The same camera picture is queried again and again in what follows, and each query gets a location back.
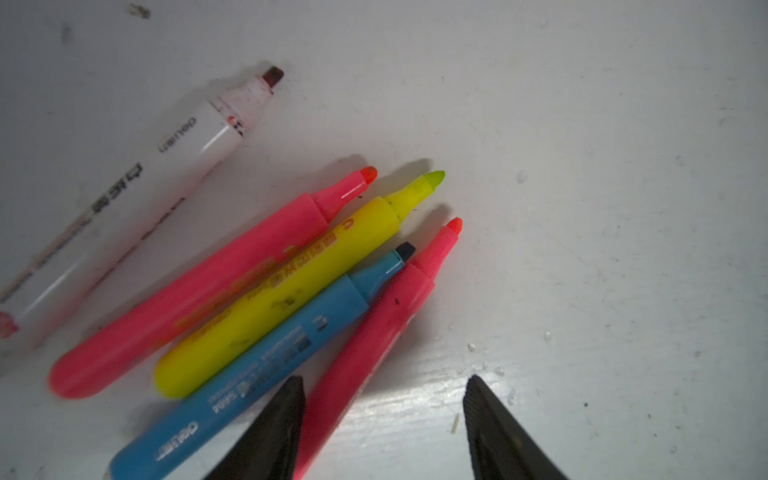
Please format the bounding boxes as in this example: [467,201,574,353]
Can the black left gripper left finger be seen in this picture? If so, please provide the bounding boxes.
[205,375,306,480]

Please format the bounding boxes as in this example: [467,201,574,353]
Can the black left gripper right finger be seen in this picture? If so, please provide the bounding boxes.
[463,375,566,480]

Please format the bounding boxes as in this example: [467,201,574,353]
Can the pink-red highlighter pen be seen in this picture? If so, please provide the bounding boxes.
[293,217,463,479]

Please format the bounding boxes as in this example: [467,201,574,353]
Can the blue highlighter pen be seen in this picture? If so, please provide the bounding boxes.
[105,242,416,480]

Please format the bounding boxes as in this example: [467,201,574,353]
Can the pink highlighter pen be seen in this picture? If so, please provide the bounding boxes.
[48,166,378,400]

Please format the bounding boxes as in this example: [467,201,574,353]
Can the yellow highlighter pen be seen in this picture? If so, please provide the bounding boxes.
[153,171,445,399]

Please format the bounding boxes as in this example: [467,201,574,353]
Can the white marker pen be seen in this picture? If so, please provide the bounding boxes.
[1,66,284,351]

